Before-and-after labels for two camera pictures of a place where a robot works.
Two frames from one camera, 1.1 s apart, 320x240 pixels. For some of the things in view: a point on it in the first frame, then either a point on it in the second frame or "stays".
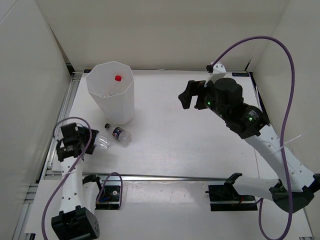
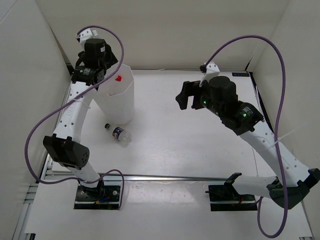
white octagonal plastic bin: [111, 84] stays
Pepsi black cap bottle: [124, 136] stays
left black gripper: [91, 147] → [109, 59]
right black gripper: [195, 89] stays
